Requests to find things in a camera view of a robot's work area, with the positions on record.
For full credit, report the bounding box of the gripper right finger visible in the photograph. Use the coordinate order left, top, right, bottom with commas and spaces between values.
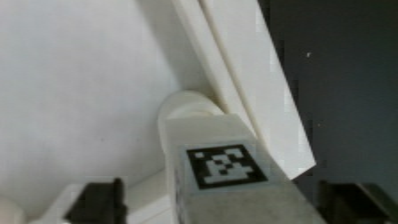
319, 181, 398, 224

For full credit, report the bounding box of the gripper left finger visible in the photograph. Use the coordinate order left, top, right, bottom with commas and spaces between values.
65, 178, 129, 224

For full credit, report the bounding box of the white leg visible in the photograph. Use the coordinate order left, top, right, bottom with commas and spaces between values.
159, 91, 324, 224

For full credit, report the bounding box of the white square tabletop tray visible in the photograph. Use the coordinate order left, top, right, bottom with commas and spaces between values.
0, 0, 214, 218

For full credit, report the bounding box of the white right fence wall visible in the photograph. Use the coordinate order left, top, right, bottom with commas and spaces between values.
200, 0, 317, 179

